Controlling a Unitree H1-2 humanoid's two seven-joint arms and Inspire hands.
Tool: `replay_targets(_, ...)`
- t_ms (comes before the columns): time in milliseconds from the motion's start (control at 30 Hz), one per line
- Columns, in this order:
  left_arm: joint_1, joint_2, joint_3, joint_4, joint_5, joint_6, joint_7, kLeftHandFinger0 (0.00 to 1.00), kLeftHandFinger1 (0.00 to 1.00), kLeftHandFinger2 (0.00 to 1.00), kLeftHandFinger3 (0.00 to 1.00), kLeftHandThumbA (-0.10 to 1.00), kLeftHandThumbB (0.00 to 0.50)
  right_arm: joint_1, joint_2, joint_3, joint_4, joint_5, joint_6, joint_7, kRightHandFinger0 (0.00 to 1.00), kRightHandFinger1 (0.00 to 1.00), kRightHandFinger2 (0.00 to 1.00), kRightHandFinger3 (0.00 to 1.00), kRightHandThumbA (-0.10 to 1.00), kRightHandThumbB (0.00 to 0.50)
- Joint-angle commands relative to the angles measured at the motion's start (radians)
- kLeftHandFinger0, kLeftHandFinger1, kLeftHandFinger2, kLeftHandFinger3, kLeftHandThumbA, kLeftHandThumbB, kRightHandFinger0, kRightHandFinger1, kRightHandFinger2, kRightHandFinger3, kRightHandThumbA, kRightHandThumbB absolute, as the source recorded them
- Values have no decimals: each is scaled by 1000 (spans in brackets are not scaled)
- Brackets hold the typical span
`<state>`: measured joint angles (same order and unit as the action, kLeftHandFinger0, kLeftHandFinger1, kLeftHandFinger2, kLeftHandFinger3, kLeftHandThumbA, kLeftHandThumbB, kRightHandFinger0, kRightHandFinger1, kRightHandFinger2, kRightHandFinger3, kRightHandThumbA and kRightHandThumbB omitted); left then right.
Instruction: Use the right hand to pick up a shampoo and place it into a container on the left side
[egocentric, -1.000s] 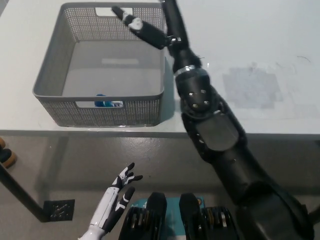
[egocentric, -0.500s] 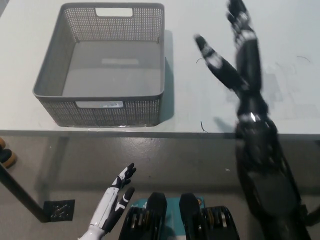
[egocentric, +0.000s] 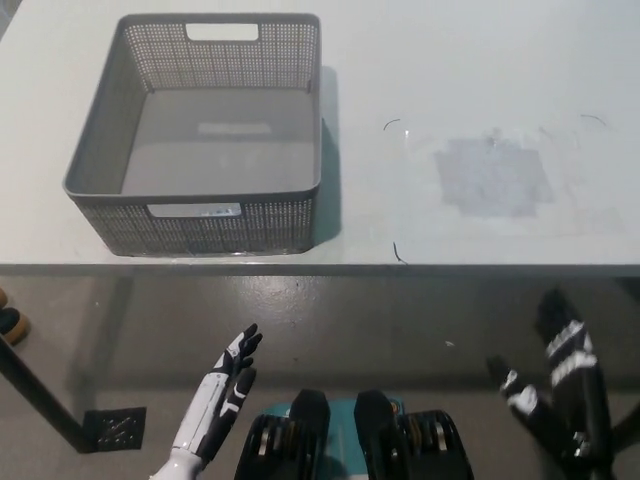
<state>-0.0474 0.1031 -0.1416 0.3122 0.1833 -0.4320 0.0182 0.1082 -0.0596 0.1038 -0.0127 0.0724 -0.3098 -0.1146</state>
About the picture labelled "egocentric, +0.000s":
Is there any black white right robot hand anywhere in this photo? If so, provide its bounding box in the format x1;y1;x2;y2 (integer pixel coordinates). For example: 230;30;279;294
487;288;614;459

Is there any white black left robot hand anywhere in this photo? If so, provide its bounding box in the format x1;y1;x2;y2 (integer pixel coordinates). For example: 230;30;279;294
172;323;265;464

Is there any dark metal table leg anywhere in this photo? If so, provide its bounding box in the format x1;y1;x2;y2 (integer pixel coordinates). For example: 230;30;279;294
0;332;96;455
599;389;640;480

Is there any grey perforated plastic basket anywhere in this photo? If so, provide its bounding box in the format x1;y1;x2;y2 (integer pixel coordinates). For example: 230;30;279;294
62;13;324;258

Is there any black tan shoe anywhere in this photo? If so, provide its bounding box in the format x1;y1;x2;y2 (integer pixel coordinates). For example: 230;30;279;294
0;307;31;346

